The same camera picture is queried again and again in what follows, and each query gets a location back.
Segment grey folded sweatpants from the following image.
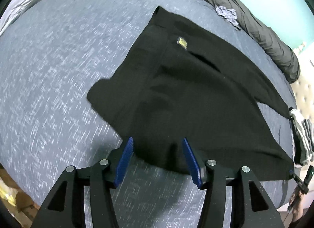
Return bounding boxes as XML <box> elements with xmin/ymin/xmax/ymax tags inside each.
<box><xmin>301</xmin><ymin>119</ymin><xmax>313</xmax><ymax>161</ymax></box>

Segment small blue crumpled cloth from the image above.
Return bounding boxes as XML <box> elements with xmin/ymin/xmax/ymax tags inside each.
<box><xmin>215</xmin><ymin>6</ymin><xmax>241</xmax><ymax>30</ymax></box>

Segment cardboard box on floor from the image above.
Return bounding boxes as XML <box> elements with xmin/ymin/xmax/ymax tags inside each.
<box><xmin>1</xmin><ymin>165</ymin><xmax>40</xmax><ymax>227</ymax></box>

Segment blue patterned bed sheet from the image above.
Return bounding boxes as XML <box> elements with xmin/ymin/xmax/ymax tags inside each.
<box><xmin>1</xmin><ymin>0</ymin><xmax>296</xmax><ymax>227</ymax></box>

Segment dark grey rolled duvet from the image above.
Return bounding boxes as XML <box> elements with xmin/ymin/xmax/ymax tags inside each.
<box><xmin>204</xmin><ymin>0</ymin><xmax>301</xmax><ymax>84</ymax></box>

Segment cream tufted headboard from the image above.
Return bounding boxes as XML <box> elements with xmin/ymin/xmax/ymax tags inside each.
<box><xmin>291</xmin><ymin>43</ymin><xmax>314</xmax><ymax>123</ymax></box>

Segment white black folded garment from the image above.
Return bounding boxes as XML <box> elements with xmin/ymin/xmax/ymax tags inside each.
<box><xmin>289</xmin><ymin>107</ymin><xmax>311</xmax><ymax>167</ymax></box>

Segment person's right hand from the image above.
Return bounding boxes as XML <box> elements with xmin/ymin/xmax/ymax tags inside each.
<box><xmin>289</xmin><ymin>187</ymin><xmax>305</xmax><ymax>223</ymax></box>

